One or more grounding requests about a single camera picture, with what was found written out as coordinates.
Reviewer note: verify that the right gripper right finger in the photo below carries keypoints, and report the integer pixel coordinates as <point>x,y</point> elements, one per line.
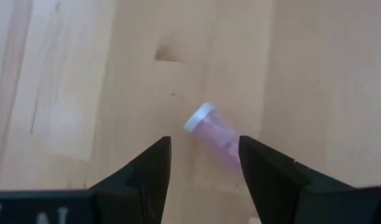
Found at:
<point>271,186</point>

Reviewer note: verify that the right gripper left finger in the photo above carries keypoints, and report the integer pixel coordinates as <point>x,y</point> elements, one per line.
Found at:
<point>140,186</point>

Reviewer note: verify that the purple pill bottle white cap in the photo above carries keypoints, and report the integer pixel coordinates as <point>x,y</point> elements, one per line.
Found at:
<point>215,133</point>

